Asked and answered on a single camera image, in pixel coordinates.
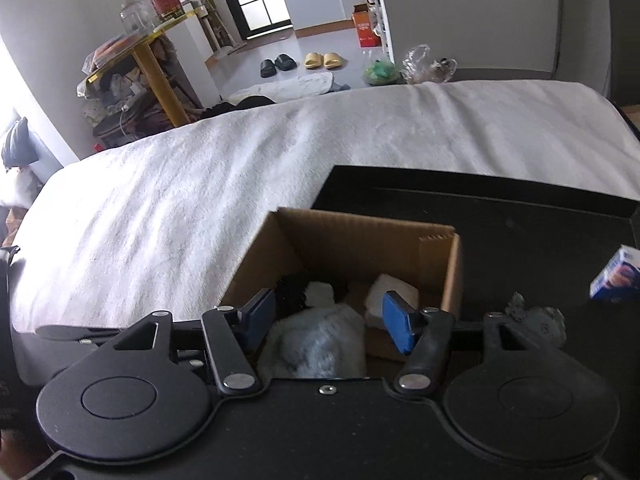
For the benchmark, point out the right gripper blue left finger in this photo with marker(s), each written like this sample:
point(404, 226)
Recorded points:
point(233, 336)

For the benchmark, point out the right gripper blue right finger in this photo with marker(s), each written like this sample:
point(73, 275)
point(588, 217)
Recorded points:
point(420, 335)

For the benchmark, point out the blue-grey fabric plush toy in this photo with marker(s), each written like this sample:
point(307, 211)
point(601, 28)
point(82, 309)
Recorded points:
point(547, 322)

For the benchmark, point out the blue tissue pack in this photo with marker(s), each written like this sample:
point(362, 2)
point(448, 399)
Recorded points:
point(620, 278)

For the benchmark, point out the brown cardboard box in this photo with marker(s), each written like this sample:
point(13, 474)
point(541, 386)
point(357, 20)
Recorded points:
point(350, 252)

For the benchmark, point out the white towel cover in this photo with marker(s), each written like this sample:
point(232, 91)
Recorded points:
point(164, 222)

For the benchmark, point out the black square tray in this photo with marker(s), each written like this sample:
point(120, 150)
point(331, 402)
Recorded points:
point(547, 242)

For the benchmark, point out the white floor towel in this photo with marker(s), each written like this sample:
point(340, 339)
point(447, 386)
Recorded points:
point(299, 87)

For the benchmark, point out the green plastic bag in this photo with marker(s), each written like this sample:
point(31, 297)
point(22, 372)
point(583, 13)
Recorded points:
point(381, 72)

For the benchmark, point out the clear plastic bag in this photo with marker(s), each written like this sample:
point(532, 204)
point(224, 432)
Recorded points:
point(418, 66)

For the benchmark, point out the pair of black slippers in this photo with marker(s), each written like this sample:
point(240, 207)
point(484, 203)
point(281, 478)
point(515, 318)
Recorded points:
point(282, 63)

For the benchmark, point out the pair of yellow slippers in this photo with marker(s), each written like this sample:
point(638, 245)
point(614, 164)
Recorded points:
point(329, 61)

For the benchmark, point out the yellow round side table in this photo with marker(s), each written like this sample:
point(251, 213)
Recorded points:
point(146, 61)

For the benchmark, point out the orange cardboard box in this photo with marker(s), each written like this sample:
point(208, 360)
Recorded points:
point(367, 38)

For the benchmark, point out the clear glass jar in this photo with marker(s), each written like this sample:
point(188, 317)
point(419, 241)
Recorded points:
point(134, 16)

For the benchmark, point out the red tin jar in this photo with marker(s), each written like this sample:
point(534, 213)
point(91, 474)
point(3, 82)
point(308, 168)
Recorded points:
point(167, 9)

